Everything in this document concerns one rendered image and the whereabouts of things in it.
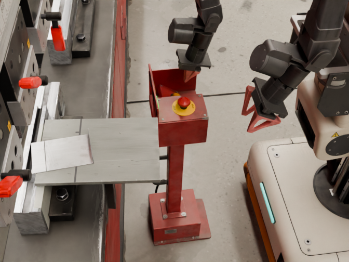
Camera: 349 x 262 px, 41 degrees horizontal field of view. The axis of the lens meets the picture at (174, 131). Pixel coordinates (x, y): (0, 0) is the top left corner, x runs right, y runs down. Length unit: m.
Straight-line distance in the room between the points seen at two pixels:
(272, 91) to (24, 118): 0.52
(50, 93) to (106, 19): 0.47
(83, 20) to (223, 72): 1.33
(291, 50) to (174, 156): 0.77
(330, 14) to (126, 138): 0.50
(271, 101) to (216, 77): 1.66
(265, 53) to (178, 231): 1.17
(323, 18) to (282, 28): 2.19
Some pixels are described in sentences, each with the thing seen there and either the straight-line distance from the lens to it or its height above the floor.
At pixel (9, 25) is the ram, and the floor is 1.36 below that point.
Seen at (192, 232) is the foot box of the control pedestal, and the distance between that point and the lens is 2.02.
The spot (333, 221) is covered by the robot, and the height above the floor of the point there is 0.28.
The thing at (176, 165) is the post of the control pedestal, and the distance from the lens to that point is 1.70.
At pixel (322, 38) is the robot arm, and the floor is 1.26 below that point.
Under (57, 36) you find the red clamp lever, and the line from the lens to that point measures 1.04.
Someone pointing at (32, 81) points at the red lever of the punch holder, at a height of 1.31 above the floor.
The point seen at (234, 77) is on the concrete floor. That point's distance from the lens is 2.72.
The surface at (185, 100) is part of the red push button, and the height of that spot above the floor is 0.81.
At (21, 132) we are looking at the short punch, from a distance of 0.96.
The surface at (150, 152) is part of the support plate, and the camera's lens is 1.04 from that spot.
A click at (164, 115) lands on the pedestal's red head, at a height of 0.78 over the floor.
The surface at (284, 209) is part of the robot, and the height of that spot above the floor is 0.28.
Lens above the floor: 1.82
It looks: 49 degrees down
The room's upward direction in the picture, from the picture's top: 2 degrees clockwise
